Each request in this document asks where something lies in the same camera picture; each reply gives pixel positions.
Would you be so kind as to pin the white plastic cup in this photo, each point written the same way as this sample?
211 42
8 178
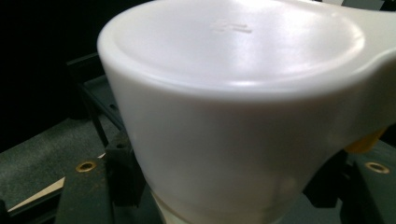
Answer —
236 109

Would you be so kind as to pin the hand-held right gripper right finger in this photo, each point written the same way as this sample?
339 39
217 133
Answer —
367 193

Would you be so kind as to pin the black metal two-tier rack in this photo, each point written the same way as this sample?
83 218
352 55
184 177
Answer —
102 96

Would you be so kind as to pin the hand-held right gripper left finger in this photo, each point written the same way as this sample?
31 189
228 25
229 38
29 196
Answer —
90 193

